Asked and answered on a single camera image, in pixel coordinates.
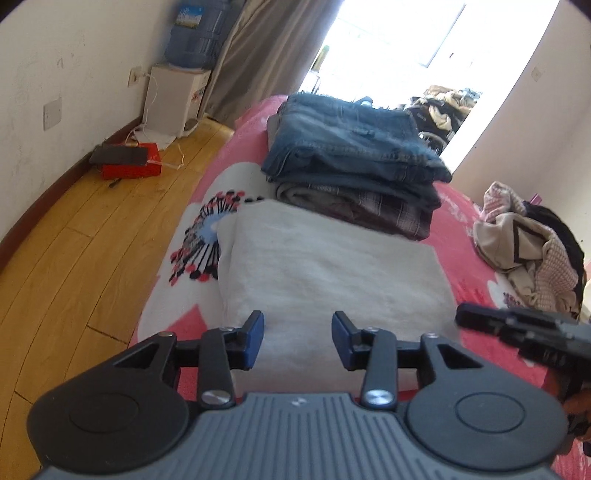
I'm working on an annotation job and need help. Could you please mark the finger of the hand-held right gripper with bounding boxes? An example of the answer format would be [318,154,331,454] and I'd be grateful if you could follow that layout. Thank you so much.
[455,316,528,352]
[455,302,561,325]

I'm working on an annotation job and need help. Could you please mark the heap of mixed clothes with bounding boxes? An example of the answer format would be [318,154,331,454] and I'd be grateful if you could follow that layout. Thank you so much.
[405,84,484,139]

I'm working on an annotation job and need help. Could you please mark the black knit garment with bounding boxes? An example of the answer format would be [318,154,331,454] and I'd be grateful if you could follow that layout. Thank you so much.
[522,203,586,301]

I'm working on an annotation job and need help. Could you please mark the pink floral blanket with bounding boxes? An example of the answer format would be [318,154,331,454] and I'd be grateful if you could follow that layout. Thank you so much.
[129,95,591,480]

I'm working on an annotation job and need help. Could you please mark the black tablet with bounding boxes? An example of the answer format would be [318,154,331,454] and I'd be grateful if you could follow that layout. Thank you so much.
[89,144,149,166]

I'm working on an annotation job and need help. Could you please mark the red box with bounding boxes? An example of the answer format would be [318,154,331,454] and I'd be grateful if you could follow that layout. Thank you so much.
[102,143,163,181]

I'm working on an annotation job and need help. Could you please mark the blue water bottle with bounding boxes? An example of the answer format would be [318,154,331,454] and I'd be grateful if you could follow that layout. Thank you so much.
[165,0,232,72]

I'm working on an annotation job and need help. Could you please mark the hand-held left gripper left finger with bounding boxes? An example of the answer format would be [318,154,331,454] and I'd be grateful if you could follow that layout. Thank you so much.
[113,310,265,409]

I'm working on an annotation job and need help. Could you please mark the white water dispenser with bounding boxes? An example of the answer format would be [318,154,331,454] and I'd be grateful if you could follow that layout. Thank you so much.
[141,64,212,139]

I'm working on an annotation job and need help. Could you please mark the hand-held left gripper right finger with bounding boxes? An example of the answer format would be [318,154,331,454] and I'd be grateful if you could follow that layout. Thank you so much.
[332,311,481,409]

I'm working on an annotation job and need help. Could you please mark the white shirt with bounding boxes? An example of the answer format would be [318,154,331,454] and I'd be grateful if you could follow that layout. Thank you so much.
[217,199,459,395]

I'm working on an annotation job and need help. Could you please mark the white charging cable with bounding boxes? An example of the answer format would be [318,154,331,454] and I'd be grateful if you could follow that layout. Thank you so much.
[129,69,200,171]

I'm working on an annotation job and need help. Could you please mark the beige curtain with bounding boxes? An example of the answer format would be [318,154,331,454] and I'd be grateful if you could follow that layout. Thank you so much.
[203,0,345,130]

